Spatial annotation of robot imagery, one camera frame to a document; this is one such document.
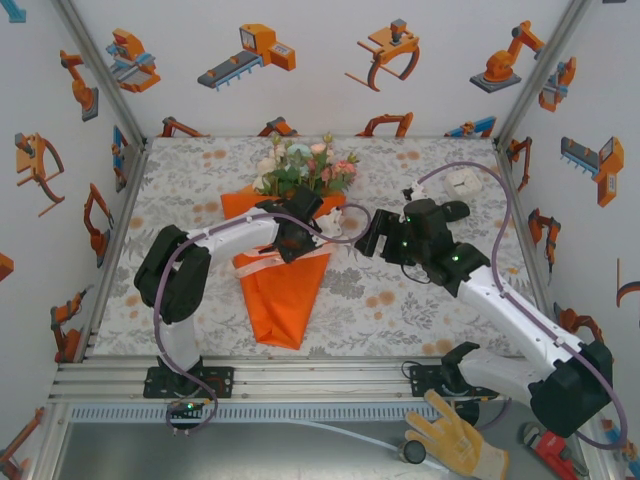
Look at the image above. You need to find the cream printed ribbon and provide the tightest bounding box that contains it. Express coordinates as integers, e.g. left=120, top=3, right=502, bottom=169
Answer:
left=233, top=234, right=362, bottom=280

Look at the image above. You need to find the orange wrapping paper sheet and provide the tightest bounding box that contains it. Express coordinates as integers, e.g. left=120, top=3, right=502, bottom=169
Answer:
left=220, top=182, right=347, bottom=351

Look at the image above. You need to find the artificial flower bouquet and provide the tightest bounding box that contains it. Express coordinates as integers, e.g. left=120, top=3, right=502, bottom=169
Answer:
left=252, top=132, right=361, bottom=199

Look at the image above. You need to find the floral patterned tablecloth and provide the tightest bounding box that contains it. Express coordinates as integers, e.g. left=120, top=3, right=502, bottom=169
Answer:
left=92, top=135, right=559, bottom=359

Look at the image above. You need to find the white square clock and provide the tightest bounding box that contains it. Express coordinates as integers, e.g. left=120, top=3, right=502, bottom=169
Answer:
left=444, top=168, right=483, bottom=195

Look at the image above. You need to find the yellow work glove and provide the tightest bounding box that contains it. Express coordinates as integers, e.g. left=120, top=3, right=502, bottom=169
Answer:
left=404, top=389, right=511, bottom=479

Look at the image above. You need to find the small circuit board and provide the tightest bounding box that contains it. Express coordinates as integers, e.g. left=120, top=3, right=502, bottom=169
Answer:
left=166, top=399, right=206, bottom=436

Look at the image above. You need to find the white plastic tube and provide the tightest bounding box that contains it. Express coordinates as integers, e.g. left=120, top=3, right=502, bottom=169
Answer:
left=272, top=419, right=454, bottom=474

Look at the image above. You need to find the red pipe wrench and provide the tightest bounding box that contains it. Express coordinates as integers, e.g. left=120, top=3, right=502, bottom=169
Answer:
left=522, top=424, right=591, bottom=479

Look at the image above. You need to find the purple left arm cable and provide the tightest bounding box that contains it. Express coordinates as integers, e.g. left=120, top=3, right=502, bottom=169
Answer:
left=152, top=202, right=374, bottom=437

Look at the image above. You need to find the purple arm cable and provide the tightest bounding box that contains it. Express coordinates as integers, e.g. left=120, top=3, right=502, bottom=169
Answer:
left=417, top=160, right=629, bottom=450
left=152, top=202, right=374, bottom=437

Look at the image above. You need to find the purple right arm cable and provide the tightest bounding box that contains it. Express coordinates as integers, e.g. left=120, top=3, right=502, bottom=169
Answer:
left=417, top=160, right=629, bottom=450

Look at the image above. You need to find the aluminium side rail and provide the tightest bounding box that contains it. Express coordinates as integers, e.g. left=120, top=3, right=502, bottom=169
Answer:
left=492, top=139, right=569, bottom=361
left=74, top=139, right=151, bottom=362

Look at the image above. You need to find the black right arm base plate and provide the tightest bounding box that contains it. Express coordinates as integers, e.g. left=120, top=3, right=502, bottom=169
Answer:
left=409, top=363, right=501, bottom=402

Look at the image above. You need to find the aluminium table edge rail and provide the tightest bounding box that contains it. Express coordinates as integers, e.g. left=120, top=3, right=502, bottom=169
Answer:
left=47, top=355, right=594, bottom=404

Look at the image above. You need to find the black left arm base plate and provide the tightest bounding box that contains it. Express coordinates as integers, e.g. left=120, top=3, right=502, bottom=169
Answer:
left=143, top=366, right=236, bottom=400

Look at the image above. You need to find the grey slotted cable duct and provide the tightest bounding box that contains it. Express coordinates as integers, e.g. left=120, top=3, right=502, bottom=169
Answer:
left=67, top=404, right=571, bottom=424

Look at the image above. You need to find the aluminium frame post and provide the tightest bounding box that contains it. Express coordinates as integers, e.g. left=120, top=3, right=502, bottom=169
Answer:
left=49, top=0, right=149, bottom=146
left=494, top=0, right=594, bottom=146

